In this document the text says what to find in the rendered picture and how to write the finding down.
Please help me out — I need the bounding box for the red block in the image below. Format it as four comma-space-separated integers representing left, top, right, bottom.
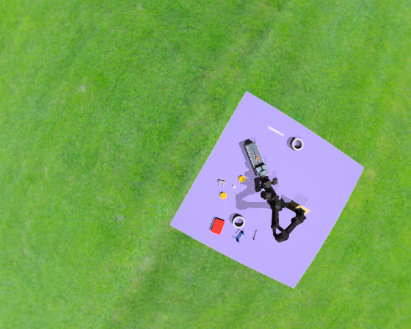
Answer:
211, 218, 225, 234

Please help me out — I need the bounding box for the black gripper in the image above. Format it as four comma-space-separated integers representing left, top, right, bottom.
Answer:
255, 177, 277, 192

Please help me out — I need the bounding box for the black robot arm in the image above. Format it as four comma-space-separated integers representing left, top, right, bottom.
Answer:
260, 179, 307, 243

